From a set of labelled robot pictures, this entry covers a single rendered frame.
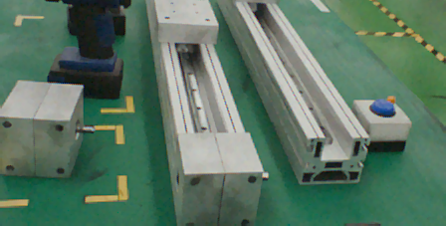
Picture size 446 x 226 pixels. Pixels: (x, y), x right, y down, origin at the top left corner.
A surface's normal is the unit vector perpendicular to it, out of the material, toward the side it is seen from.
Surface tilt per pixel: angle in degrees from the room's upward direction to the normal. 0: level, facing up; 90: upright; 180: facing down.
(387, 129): 90
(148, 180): 0
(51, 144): 90
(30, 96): 0
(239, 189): 90
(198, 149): 0
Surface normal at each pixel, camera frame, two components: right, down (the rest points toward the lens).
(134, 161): 0.15, -0.89
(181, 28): 0.25, 0.46
